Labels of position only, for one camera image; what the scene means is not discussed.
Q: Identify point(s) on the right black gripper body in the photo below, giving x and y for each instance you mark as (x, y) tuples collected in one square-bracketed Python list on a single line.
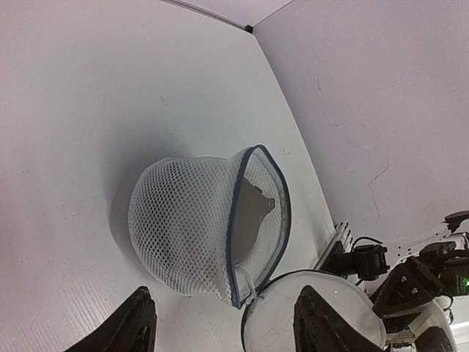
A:
[(409, 285)]

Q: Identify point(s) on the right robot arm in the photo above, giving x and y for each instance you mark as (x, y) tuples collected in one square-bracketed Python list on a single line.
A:
[(427, 328)]

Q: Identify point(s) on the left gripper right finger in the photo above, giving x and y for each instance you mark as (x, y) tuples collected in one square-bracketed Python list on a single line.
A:
[(319, 327)]

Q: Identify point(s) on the aluminium front rail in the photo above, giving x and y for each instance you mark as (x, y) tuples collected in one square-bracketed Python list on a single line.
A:
[(340, 243)]

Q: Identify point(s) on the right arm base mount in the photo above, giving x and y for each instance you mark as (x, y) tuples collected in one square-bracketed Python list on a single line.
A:
[(367, 262)]

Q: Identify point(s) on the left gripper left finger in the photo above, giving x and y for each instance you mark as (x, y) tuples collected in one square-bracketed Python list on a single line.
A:
[(131, 327)]

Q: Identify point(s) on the white mesh laundry bag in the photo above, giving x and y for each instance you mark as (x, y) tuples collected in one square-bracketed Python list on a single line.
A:
[(181, 220)]

